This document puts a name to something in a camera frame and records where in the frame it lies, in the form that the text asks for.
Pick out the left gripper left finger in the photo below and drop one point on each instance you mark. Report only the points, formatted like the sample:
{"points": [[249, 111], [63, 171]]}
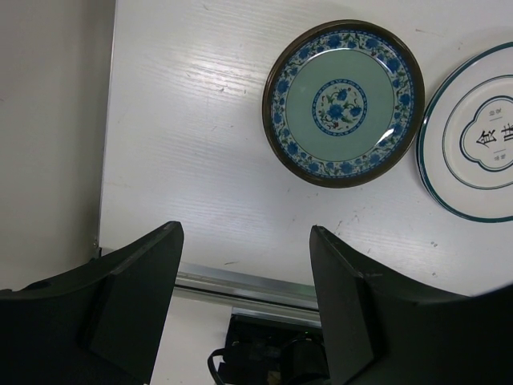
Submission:
{"points": [[128, 320]]}

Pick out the blue floral plate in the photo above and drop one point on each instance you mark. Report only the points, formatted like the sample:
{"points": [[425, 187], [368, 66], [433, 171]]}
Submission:
{"points": [[343, 103]]}

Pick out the white plate thin green rings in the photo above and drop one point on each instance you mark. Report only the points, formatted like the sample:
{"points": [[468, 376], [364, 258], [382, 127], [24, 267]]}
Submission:
{"points": [[473, 136]]}

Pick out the aluminium rail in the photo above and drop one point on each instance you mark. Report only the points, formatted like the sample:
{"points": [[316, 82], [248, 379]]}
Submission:
{"points": [[245, 291]]}

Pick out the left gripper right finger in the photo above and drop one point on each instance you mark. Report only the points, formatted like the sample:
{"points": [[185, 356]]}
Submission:
{"points": [[352, 336]]}

